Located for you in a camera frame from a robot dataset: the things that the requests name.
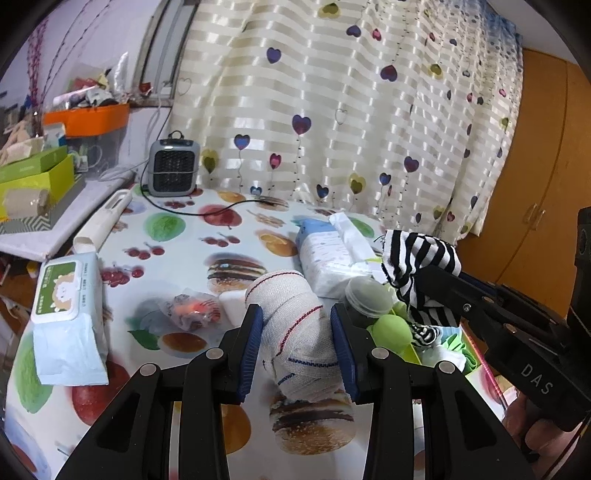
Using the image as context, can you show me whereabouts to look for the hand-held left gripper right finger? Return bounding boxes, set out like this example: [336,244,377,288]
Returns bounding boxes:
[329,304,536,480]

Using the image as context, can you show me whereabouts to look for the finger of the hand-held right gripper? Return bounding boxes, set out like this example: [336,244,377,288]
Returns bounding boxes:
[459,273,568,324]
[418,268,522,342]

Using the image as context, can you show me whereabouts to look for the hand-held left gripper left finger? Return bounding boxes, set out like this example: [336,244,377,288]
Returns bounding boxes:
[55,304,265,480]

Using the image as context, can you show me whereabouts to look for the light green cloth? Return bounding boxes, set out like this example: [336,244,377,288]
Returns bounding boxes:
[443,332,481,370]

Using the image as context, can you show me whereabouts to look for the white knit sock red stitching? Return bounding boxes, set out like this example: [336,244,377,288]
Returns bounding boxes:
[245,270,354,407]

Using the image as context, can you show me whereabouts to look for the black white striped cloth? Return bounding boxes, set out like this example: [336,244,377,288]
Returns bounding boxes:
[381,228,462,347]

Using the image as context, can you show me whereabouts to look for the person's right hand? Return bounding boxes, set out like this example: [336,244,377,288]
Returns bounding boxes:
[503,397,587,462]

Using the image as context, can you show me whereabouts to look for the small white block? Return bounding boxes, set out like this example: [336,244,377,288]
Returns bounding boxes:
[218,290,250,321]

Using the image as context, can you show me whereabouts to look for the clear jar dark contents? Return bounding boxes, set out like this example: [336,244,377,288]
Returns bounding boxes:
[344,276,395,324]

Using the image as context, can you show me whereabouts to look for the clear bag with orange toy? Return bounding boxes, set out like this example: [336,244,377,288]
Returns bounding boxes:
[159,288,225,333]

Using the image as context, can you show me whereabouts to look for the blue white tissue pack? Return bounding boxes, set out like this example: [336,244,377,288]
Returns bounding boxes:
[295,212,384,298]

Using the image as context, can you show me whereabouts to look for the fruit print tablecloth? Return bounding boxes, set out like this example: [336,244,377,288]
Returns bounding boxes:
[4,182,509,480]

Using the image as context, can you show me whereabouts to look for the wooden wardrobe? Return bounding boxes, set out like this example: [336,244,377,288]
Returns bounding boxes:
[455,46,591,319]

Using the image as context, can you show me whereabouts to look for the wet wipes pack green label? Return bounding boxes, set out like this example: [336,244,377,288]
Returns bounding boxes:
[30,253,110,387]

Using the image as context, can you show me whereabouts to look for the grey desktop heater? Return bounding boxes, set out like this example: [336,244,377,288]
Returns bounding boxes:
[148,131,201,198]

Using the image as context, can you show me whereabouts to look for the striped curtain with hearts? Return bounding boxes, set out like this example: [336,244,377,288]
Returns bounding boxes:
[168,0,525,245]

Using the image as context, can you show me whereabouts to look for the clear plastic container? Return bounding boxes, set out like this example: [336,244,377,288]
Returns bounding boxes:
[65,124,130,176]

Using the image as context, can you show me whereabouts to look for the open green box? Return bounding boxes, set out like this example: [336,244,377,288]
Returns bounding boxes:
[0,154,77,220]

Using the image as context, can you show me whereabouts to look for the grey chevron pattern box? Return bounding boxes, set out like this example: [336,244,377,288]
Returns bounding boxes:
[0,173,88,235]

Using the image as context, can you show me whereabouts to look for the orange tray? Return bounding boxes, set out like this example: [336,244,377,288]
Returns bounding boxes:
[42,102,131,137]

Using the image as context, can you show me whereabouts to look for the green box lid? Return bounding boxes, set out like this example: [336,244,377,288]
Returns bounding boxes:
[0,147,69,183]

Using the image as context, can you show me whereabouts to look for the pile of small packets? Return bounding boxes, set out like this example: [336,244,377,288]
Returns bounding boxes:
[51,51,153,109]

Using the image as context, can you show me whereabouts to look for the purple decorative branches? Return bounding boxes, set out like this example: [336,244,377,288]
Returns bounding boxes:
[25,0,112,107]

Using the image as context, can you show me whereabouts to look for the black power cable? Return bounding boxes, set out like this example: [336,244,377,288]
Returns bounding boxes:
[139,182,289,217]

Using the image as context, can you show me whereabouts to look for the white lint roller handle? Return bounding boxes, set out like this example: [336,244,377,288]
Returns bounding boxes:
[73,189,134,254]

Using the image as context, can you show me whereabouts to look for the white cable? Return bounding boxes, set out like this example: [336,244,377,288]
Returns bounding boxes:
[99,104,160,183]

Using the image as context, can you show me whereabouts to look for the window frame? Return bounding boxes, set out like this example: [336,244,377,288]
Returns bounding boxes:
[139,0,195,100]

